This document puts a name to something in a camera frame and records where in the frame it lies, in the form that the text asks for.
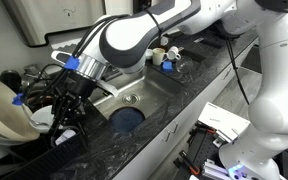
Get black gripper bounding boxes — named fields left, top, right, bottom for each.
left=48, top=72, right=99, bottom=138

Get white bowl in rack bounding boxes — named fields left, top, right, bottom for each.
left=29, top=105, right=56, bottom=135

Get black dish rack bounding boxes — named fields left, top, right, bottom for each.
left=0, top=64, right=89, bottom=180

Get steel cup in rack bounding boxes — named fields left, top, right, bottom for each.
left=21, top=64, right=52, bottom=88

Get sink drain strainer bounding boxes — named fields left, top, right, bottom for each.
left=121, top=93, right=141, bottom=105

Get black pot in rack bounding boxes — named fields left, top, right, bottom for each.
left=0, top=68, right=22, bottom=93

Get stainless steel sink basin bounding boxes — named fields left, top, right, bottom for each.
left=88, top=66, right=186, bottom=135

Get grey utensil holder cup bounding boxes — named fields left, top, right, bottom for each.
left=50, top=128, right=82, bottom=148

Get dark blue plate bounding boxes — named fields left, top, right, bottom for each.
left=109, top=106, right=146, bottom=134

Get large beige plate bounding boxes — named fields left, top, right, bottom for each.
left=0, top=73, right=41, bottom=143

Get steel paper towel dispenser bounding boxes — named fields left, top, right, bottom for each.
left=0, top=0, right=106, bottom=51

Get cream coffee mug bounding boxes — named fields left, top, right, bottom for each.
left=151, top=47, right=169, bottom=67

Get blue sponge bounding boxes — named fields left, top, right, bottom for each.
left=161, top=60, right=174, bottom=73

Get white lower cabinets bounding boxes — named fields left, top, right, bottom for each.
left=113, top=38, right=262, bottom=180

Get white printed mug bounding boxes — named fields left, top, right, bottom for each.
left=166, top=45, right=182, bottom=62

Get clear glass bowl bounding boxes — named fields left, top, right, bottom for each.
left=175, top=54, right=195, bottom=75

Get black mounting board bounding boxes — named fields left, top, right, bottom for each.
left=173, top=122, right=226, bottom=180

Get white paper sheet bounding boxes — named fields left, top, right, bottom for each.
left=197, top=101, right=252, bottom=143

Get aluminium extrusion bars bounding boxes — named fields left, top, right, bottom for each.
left=201, top=159, right=232, bottom=180

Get red handled clamp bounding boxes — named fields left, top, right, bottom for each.
left=178, top=149, right=202, bottom=177

